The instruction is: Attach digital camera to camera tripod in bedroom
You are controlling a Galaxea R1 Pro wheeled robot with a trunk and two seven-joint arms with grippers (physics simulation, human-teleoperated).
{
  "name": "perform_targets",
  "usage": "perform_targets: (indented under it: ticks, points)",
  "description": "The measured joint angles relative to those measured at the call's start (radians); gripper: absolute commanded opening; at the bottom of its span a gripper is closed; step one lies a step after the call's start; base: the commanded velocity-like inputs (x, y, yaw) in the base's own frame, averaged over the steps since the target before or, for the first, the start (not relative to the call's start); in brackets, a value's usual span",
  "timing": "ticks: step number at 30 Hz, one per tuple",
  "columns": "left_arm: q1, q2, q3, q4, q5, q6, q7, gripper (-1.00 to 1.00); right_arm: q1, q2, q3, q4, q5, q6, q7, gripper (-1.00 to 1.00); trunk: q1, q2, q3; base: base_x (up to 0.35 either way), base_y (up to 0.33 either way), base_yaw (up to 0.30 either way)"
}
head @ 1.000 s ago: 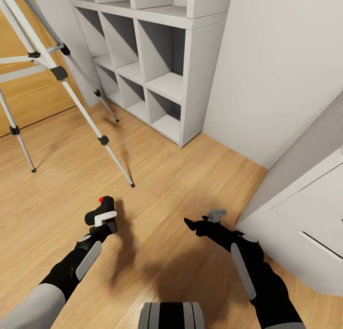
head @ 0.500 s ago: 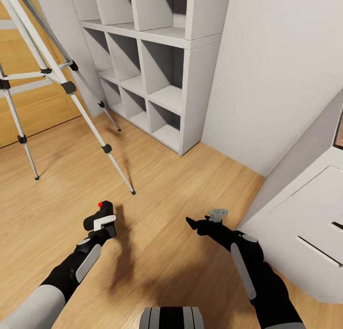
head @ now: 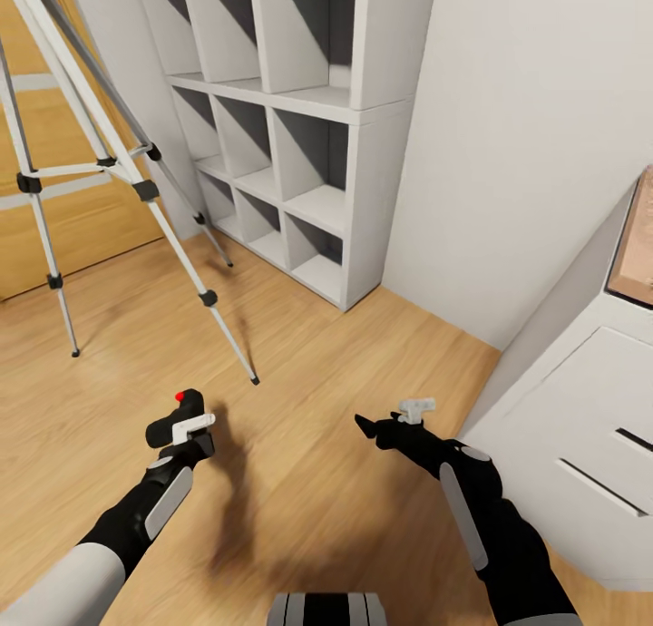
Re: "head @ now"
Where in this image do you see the robot trunk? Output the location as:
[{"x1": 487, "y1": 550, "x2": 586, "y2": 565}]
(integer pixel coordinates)
[{"x1": 266, "y1": 592, "x2": 387, "y2": 626}]

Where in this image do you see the digital camera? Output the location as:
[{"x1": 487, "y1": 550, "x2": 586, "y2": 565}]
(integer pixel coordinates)
[{"x1": 145, "y1": 388, "x2": 208, "y2": 449}]

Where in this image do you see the camera tripod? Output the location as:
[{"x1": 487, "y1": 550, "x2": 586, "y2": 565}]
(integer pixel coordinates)
[{"x1": 0, "y1": 0, "x2": 259, "y2": 385}]

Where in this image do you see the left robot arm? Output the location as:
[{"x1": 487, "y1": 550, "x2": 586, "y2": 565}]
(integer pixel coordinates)
[{"x1": 0, "y1": 414, "x2": 216, "y2": 626}]

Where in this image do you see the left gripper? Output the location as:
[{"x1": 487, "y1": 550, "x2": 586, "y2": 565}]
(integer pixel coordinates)
[{"x1": 160, "y1": 433, "x2": 215, "y2": 467}]

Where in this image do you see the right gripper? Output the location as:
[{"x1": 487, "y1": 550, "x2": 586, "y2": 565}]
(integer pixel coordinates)
[{"x1": 355, "y1": 412, "x2": 434, "y2": 466}]

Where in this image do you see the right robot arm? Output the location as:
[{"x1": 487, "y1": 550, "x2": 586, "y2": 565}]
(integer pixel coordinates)
[{"x1": 355, "y1": 399, "x2": 583, "y2": 626}]

